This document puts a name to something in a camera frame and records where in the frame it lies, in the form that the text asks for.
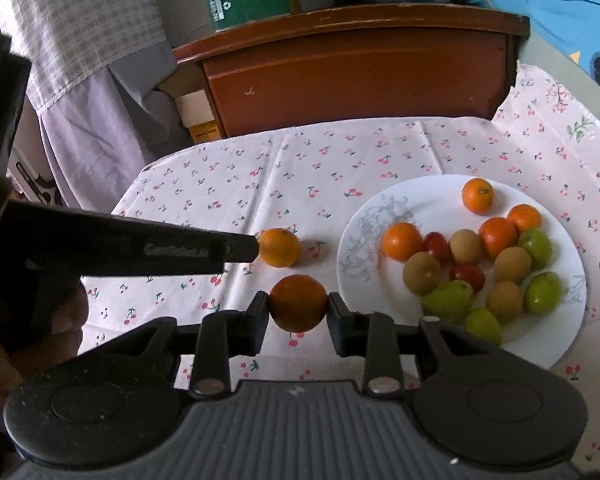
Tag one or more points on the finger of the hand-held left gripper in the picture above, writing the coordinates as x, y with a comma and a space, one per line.
130, 245

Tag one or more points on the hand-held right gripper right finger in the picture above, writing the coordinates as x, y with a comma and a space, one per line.
337, 327

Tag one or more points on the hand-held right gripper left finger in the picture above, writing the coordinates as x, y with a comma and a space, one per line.
261, 325

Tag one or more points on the kiwi fruit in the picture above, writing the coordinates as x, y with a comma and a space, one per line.
421, 272
466, 246
512, 264
504, 301

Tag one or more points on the red cherry tomato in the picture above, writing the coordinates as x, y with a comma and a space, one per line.
467, 276
436, 247

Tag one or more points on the white plate with grey flowers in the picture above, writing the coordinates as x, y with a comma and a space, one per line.
430, 200

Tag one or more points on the dark reddish orange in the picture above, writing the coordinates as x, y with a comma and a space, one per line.
497, 236

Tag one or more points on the bright orange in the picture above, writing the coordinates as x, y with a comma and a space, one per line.
525, 217

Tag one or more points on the person's left hand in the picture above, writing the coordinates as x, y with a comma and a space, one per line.
55, 350

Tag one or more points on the pale purple cloth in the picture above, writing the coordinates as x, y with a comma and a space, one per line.
95, 150

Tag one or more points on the white yellow cardboard box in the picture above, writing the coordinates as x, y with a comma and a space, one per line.
195, 110

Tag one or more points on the cherry print tablecloth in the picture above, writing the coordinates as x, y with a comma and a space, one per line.
330, 160

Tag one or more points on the brown wooden cabinet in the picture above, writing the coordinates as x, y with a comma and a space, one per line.
355, 75

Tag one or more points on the blue printed pillow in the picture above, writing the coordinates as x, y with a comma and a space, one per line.
555, 10

